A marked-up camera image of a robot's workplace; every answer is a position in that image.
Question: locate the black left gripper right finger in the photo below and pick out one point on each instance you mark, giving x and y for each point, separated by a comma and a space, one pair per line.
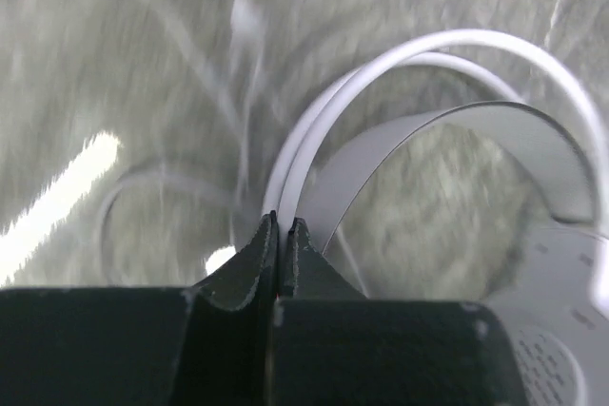
333, 346

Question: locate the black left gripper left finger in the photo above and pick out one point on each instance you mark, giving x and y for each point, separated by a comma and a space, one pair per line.
202, 344

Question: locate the white headphones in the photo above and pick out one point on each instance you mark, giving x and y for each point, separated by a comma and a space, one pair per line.
491, 202

